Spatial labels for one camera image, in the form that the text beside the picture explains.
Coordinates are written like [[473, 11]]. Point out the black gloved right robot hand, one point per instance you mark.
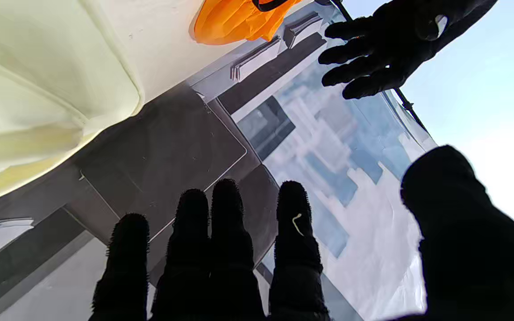
[[225, 267]]

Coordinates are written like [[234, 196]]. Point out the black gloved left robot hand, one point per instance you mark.
[[395, 40]]

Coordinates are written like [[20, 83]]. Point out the orange rain cover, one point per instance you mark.
[[230, 22]]

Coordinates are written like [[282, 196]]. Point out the cream canvas backpack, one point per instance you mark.
[[38, 89]]

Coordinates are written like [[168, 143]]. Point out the printed office scene backdrop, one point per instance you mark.
[[328, 156]]

